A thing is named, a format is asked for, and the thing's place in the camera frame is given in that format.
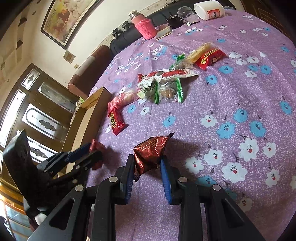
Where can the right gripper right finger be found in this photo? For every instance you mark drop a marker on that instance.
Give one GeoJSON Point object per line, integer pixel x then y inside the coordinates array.
{"type": "Point", "coordinates": [224, 218]}

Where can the white plastic jar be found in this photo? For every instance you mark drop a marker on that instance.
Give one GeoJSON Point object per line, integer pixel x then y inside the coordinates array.
{"type": "Point", "coordinates": [208, 10]}

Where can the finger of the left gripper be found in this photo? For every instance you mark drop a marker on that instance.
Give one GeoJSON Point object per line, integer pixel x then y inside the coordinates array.
{"type": "Point", "coordinates": [86, 163]}
{"type": "Point", "coordinates": [78, 153]}

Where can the small notebook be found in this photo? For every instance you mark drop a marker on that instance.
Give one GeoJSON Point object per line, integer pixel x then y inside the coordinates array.
{"type": "Point", "coordinates": [162, 31]}

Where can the white red snack packet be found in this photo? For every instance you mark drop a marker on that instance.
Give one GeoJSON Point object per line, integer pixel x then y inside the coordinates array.
{"type": "Point", "coordinates": [180, 73]}

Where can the green clear pastry packet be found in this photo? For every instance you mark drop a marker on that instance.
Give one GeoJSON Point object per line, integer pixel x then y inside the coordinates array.
{"type": "Point", "coordinates": [168, 92]}

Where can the pink knit-sleeved thermos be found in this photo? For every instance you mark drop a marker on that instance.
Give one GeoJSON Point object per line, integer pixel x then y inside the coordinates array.
{"type": "Point", "coordinates": [143, 25]}

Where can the red long snack bar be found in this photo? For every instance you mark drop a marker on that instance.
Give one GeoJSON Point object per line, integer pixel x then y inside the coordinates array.
{"type": "Point", "coordinates": [115, 107]}

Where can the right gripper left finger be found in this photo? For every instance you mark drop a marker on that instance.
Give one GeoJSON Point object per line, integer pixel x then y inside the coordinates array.
{"type": "Point", "coordinates": [70, 218]}

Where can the dark red foil snack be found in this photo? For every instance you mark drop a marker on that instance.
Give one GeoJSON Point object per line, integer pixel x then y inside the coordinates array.
{"type": "Point", "coordinates": [148, 154]}

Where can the brown armchair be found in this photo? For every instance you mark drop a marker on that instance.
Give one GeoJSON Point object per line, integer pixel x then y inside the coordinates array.
{"type": "Point", "coordinates": [90, 71]}

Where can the yellow cracker packet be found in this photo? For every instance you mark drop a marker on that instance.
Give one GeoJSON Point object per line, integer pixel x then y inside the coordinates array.
{"type": "Point", "coordinates": [197, 54]}

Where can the cardboard tray box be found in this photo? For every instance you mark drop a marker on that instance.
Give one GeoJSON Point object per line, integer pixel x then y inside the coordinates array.
{"type": "Point", "coordinates": [86, 122]}

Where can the red foil snack packet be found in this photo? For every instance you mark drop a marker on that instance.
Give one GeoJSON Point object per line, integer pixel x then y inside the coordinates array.
{"type": "Point", "coordinates": [98, 149]}

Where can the wooden glass-panel door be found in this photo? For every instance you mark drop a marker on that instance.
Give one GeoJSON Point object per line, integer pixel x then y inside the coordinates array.
{"type": "Point", "coordinates": [43, 108]}

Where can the small black box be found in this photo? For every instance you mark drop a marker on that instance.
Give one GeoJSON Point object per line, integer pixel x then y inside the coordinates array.
{"type": "Point", "coordinates": [174, 21]}

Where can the clear glass cup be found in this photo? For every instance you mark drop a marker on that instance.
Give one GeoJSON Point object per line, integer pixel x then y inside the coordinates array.
{"type": "Point", "coordinates": [187, 14]}

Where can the red square snack packet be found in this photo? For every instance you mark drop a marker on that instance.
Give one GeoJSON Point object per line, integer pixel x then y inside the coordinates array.
{"type": "Point", "coordinates": [209, 58]}

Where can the green small snack packet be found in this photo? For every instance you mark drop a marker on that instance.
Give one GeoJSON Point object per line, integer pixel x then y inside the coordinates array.
{"type": "Point", "coordinates": [181, 63]}

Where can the framed wall painting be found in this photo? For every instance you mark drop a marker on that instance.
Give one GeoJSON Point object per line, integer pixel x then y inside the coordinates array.
{"type": "Point", "coordinates": [64, 19]}

